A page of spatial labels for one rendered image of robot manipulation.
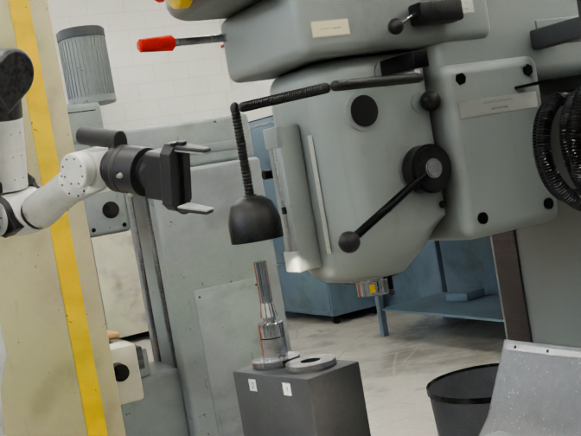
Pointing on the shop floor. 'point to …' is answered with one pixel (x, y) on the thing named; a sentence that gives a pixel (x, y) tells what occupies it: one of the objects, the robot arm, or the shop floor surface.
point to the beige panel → (51, 272)
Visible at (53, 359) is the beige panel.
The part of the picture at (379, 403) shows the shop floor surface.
